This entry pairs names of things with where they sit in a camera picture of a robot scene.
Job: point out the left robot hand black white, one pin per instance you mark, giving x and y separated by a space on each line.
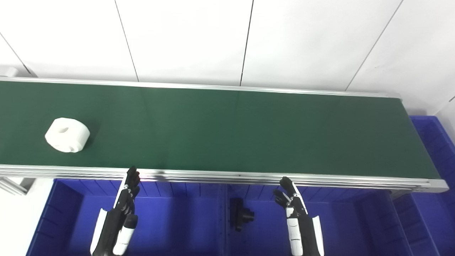
121 213

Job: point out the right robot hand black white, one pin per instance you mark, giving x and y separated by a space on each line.
296 217

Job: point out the white round part with hole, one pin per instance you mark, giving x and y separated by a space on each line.
67 135

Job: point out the blue plastic bin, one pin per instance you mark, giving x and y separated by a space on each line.
337 227
160 220
433 213

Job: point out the black plastic part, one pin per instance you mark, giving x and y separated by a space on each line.
240 214

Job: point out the aluminium conveyor support leg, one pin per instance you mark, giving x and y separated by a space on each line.
16 185

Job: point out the grey conveyor end box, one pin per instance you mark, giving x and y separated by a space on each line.
7 71

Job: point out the green conveyor belt aluminium frame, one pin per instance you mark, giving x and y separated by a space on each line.
227 131

